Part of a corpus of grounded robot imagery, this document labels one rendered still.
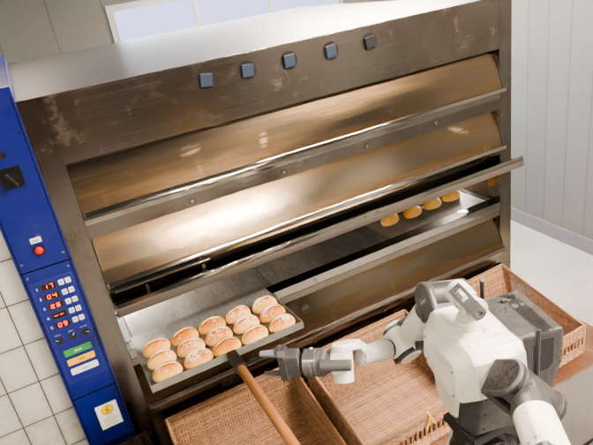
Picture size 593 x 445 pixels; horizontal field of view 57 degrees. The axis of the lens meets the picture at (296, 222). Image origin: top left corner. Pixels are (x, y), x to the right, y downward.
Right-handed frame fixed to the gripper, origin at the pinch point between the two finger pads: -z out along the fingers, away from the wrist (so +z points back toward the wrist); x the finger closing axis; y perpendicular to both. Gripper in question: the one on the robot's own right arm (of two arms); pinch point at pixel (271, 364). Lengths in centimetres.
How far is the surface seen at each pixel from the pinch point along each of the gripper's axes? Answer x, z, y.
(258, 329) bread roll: -3.3, -6.6, 14.1
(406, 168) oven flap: -31, 48, 84
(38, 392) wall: 4, -81, -6
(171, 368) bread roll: -2.8, -31.8, -4.1
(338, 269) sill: 3, 17, 63
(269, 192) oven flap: -39, -3, 51
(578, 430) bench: 98, 117, 66
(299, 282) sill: 2, 2, 52
